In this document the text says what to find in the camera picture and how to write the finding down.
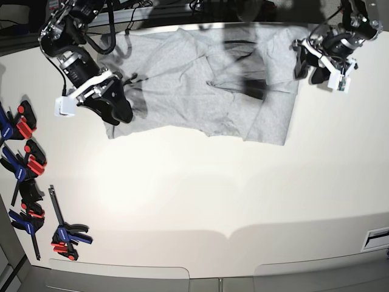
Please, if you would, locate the grey T-shirt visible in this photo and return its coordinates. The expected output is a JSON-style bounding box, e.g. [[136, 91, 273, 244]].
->
[[98, 26, 308, 145]]

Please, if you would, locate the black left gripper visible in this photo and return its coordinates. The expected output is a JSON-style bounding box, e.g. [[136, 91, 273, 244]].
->
[[293, 29, 358, 85]]

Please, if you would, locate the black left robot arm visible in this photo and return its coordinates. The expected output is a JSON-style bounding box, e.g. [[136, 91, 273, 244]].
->
[[292, 1, 383, 92]]

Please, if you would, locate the blue red bar clamp top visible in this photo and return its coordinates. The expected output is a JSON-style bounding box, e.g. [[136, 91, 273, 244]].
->
[[1, 100, 36, 145]]

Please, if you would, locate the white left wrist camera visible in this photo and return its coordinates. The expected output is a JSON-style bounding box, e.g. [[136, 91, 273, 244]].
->
[[300, 38, 357, 92]]

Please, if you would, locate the blue red bar clamp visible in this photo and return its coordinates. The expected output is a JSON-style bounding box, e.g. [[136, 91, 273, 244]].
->
[[1, 139, 47, 206], [8, 202, 45, 261], [48, 185, 93, 261], [1, 100, 36, 145]]

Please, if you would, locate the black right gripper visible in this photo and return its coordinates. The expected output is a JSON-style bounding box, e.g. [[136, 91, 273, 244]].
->
[[57, 50, 133, 125]]

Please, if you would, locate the blue red bar clamp right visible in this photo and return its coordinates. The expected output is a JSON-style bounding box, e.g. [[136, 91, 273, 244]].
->
[[48, 185, 93, 261]]

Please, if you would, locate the aluminium rail frame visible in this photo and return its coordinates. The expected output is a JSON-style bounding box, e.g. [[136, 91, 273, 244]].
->
[[91, 0, 195, 28]]

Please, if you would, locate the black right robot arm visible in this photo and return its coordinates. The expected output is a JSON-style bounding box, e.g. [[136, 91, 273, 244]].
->
[[38, 1, 133, 126]]

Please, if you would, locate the white label plate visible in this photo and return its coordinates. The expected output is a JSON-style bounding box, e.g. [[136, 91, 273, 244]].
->
[[361, 227, 388, 252]]

